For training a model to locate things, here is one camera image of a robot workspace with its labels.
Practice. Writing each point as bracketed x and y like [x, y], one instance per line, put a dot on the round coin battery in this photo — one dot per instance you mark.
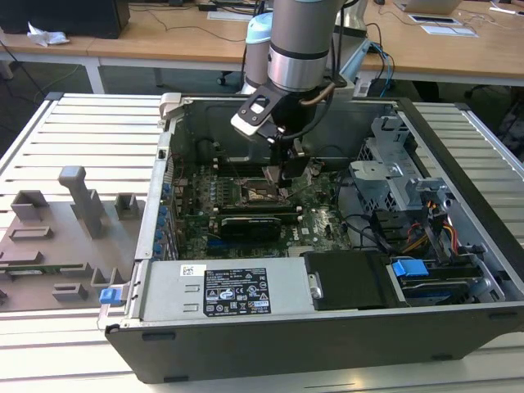
[317, 168]

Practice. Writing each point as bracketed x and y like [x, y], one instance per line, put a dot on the green RAM stick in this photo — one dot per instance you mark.
[41, 269]

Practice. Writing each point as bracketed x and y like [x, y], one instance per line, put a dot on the grey parts rack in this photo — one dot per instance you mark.
[61, 245]

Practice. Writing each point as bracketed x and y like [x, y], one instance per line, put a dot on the RAM slot with white latches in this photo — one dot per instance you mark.
[299, 219]
[249, 168]
[262, 209]
[249, 161]

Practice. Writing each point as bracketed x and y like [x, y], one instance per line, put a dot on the metal drive cage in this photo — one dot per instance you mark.
[380, 180]

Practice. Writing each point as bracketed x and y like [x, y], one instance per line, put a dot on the black power adapter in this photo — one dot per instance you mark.
[208, 7]

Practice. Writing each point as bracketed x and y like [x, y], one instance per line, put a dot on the black open PC case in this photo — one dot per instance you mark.
[286, 352]

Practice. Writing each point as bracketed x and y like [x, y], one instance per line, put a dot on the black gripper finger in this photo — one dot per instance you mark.
[294, 165]

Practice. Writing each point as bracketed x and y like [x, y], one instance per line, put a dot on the blue plastic latch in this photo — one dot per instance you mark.
[110, 296]

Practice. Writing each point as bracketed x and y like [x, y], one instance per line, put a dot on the hard disk in blue carrier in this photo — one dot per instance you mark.
[409, 270]

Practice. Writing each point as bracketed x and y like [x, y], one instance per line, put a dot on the blue expansion slot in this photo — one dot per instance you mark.
[217, 245]

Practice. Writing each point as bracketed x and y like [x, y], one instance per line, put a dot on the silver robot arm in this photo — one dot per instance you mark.
[299, 32]

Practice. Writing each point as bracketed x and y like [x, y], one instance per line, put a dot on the green motherboard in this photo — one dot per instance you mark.
[315, 213]

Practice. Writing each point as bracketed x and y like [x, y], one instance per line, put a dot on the black computer tower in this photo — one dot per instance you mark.
[61, 16]

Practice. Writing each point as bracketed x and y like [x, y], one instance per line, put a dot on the silver laptop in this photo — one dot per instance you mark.
[430, 5]

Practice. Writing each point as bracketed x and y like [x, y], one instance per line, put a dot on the wooden office desk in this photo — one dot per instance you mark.
[163, 45]

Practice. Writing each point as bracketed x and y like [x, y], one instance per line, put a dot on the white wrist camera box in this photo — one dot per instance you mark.
[245, 125]

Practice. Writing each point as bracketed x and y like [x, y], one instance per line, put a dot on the silver finned heat sink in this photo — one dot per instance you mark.
[296, 250]

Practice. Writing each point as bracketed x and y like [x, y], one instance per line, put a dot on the silver power supply unit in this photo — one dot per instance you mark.
[172, 290]

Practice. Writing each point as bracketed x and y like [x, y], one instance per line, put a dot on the CPU socket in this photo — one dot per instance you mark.
[250, 200]

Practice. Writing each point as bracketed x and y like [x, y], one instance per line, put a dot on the black plastic shroud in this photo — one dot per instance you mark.
[348, 278]

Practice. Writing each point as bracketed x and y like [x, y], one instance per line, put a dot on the crumpled white paper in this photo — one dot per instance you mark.
[47, 37]

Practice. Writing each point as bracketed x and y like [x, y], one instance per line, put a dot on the small graphics card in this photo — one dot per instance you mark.
[249, 229]

